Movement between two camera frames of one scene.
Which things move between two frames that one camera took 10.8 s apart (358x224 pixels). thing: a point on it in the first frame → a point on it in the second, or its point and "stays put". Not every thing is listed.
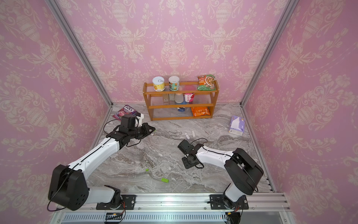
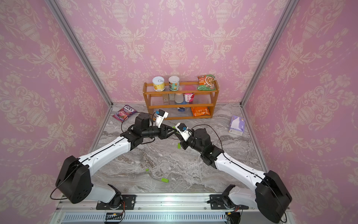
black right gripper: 184,160 → 184,144
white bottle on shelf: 179,98 stays put
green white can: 174,83 stays put
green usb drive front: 165,180 stays put
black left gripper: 146,127 → 163,133
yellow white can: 159,83 stays put
